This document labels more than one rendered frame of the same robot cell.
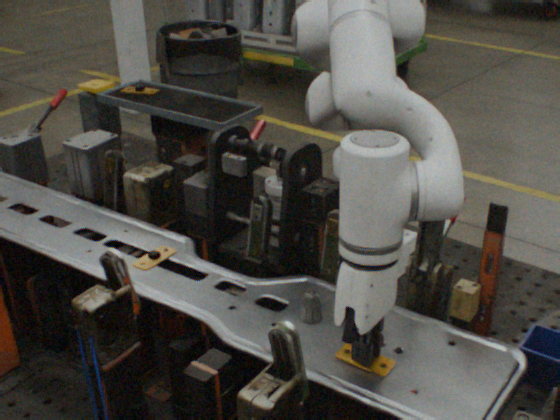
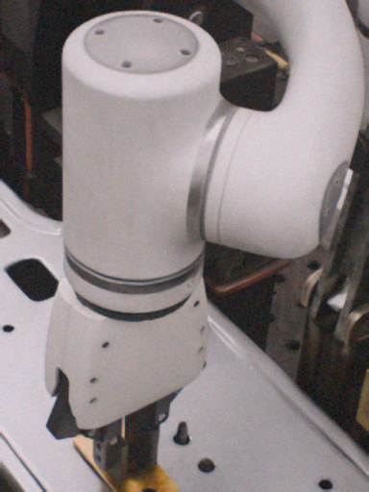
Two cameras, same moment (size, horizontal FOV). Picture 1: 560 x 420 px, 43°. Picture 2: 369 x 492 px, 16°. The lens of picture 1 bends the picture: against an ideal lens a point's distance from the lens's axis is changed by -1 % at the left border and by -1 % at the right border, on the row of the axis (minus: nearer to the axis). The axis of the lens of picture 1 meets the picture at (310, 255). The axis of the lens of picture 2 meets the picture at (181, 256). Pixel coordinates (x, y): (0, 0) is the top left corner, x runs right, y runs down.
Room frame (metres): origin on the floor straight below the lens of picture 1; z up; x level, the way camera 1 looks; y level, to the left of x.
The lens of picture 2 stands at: (0.28, -0.29, 1.70)
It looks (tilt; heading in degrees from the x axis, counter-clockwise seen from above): 41 degrees down; 18
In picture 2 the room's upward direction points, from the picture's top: 4 degrees clockwise
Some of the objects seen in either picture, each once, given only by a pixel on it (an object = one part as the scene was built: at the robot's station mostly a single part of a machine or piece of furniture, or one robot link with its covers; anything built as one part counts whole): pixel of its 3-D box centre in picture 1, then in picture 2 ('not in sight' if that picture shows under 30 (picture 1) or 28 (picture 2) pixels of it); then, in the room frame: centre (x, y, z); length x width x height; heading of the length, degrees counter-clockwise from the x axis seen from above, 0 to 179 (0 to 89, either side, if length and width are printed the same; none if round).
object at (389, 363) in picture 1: (365, 356); (125, 459); (0.82, -0.08, 1.01); 0.08 x 0.04 x 0.01; 57
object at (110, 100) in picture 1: (177, 103); not in sight; (1.53, 0.29, 1.16); 0.37 x 0.14 x 0.02; 57
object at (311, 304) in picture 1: (311, 309); not in sight; (0.94, 0.00, 1.02); 0.03 x 0.03 x 0.07
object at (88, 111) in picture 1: (109, 176); not in sight; (1.67, 0.51, 0.92); 0.08 x 0.08 x 0.44; 57
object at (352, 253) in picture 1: (371, 242); (136, 253); (0.83, -0.08, 1.20); 0.09 x 0.08 x 0.03; 147
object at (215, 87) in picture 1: (202, 89); not in sight; (4.19, 0.64, 0.36); 0.54 x 0.50 x 0.73; 142
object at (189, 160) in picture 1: (197, 243); not in sight; (1.35, 0.24, 0.90); 0.05 x 0.05 x 0.40; 57
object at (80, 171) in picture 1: (105, 223); not in sight; (1.44, 0.47, 0.90); 0.13 x 0.10 x 0.41; 147
